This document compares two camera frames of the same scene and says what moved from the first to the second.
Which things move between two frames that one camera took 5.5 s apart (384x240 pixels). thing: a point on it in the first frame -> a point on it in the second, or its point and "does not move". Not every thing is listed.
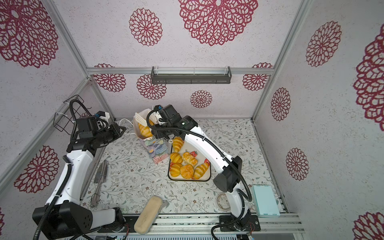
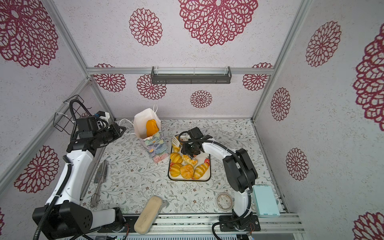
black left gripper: (114, 127) does not move
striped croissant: (175, 169) does not move
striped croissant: (178, 142) does not move
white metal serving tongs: (154, 117) -> (175, 142)
